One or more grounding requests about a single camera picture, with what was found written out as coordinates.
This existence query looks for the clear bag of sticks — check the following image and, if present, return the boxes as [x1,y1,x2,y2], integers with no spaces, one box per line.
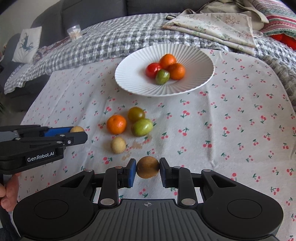
[67,25,83,41]

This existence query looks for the white ribbed plate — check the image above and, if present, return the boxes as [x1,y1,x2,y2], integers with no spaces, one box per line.
[114,44,215,97]

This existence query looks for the dark grey sofa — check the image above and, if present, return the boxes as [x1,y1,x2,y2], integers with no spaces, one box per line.
[2,1,203,96]

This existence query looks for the tan longan fruit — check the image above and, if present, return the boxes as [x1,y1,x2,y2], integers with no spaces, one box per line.
[70,126,84,133]

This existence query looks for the olive brown tomato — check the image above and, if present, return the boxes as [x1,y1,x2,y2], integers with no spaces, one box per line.
[127,106,145,123]

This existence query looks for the person's left hand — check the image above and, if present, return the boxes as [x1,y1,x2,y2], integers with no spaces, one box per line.
[0,173,21,212]

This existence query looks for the striped patterned pillow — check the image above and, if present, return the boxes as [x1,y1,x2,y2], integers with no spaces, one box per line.
[250,0,295,38]

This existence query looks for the grey checkered blanket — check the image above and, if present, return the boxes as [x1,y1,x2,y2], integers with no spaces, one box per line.
[1,14,295,105]

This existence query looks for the beige tote bag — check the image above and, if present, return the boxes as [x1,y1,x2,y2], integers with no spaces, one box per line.
[199,1,269,31]

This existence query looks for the folded floral cloth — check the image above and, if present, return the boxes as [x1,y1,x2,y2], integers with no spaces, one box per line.
[163,9,263,55]

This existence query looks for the red tomato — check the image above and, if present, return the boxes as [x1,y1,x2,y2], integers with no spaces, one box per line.
[145,63,162,78]

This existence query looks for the dark green tomato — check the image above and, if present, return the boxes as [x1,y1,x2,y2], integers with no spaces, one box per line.
[131,118,153,137]

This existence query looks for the large orange mandarin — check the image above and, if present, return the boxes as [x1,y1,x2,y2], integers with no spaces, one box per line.
[159,54,177,69]

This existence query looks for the cherry print cloth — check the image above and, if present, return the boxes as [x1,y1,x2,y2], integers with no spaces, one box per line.
[18,50,295,240]

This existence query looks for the brown longan fruit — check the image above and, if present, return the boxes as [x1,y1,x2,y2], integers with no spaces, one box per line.
[137,156,159,179]

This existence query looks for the white deer print pillow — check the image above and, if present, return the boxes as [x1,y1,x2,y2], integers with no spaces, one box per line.
[12,27,42,64]

